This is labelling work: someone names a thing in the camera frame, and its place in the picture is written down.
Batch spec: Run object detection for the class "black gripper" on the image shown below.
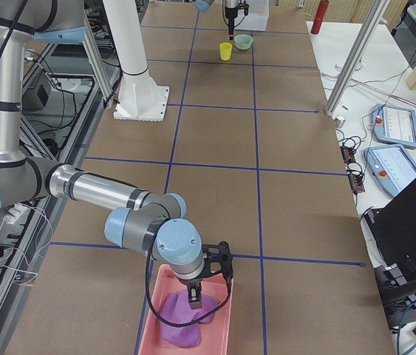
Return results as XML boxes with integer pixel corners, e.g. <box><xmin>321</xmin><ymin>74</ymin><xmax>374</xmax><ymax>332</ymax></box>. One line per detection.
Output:
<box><xmin>223</xmin><ymin>7</ymin><xmax>238</xmax><ymax>41</ymax></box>
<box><xmin>178</xmin><ymin>277</ymin><xmax>204</xmax><ymax>309</ymax></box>

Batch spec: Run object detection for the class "purple cloth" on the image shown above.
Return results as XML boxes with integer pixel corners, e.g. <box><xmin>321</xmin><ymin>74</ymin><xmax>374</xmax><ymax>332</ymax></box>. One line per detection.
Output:
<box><xmin>159</xmin><ymin>290</ymin><xmax>218</xmax><ymax>348</ymax></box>

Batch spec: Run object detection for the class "yellow plastic cup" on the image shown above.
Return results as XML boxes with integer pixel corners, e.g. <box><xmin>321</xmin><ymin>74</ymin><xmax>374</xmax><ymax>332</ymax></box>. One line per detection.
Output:
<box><xmin>219</xmin><ymin>42</ymin><xmax>233</xmax><ymax>61</ymax></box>

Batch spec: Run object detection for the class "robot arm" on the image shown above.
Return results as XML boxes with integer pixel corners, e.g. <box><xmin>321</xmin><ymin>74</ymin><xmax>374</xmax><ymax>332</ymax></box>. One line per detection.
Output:
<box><xmin>194</xmin><ymin>0</ymin><xmax>241</xmax><ymax>41</ymax></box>
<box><xmin>0</xmin><ymin>1</ymin><xmax>209</xmax><ymax>309</ymax></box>

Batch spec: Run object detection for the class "clear plastic box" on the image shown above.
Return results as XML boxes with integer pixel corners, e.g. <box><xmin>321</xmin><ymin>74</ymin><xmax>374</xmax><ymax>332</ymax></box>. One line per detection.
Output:
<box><xmin>235</xmin><ymin>0</ymin><xmax>270</xmax><ymax>31</ymax></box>

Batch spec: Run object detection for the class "light green bowl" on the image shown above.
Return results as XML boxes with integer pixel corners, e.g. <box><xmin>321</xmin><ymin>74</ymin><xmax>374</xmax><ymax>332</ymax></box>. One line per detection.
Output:
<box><xmin>234</xmin><ymin>34</ymin><xmax>253</xmax><ymax>50</ymax></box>

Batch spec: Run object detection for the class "pink plastic tray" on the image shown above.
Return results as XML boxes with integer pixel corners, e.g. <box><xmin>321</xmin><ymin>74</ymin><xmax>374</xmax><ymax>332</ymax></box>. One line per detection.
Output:
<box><xmin>139</xmin><ymin>265</ymin><xmax>231</xmax><ymax>354</ymax></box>

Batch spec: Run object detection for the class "red bottle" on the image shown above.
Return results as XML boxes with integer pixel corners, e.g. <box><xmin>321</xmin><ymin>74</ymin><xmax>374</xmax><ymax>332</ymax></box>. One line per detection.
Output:
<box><xmin>310</xmin><ymin>0</ymin><xmax>330</xmax><ymax>35</ymax></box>

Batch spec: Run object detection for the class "far teach pendant tablet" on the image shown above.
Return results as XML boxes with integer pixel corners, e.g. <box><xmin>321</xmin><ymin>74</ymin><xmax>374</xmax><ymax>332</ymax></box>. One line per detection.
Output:
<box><xmin>371</xmin><ymin>104</ymin><xmax>416</xmax><ymax>149</ymax></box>

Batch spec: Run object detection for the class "teach pendant tablet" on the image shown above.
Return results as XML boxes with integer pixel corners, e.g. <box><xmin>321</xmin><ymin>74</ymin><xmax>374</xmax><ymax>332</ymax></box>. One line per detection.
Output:
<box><xmin>371</xmin><ymin>104</ymin><xmax>416</xmax><ymax>149</ymax></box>
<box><xmin>364</xmin><ymin>143</ymin><xmax>416</xmax><ymax>197</ymax></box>

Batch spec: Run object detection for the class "near teach pendant tablet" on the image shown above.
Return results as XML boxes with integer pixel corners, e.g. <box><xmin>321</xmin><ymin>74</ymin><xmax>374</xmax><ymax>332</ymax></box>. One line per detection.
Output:
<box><xmin>364</xmin><ymin>143</ymin><xmax>416</xmax><ymax>197</ymax></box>

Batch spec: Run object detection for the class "black laptop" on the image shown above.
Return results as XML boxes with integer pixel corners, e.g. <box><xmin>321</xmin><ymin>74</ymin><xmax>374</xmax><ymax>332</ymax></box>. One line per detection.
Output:
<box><xmin>365</xmin><ymin>178</ymin><xmax>416</xmax><ymax>276</ymax></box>

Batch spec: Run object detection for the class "black camera cable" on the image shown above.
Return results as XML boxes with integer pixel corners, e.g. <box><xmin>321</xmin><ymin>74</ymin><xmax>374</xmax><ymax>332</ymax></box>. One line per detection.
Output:
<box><xmin>144</xmin><ymin>243</ymin><xmax>235</xmax><ymax>328</ymax></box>

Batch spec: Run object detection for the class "white camera stand base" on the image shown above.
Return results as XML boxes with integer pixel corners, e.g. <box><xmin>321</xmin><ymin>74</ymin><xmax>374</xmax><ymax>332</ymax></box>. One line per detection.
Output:
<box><xmin>103</xmin><ymin>0</ymin><xmax>170</xmax><ymax>122</ymax></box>

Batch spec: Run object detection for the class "aluminium frame post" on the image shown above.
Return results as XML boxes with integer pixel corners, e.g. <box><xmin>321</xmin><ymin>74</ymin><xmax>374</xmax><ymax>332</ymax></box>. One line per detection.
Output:
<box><xmin>324</xmin><ymin>0</ymin><xmax>389</xmax><ymax>116</ymax></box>

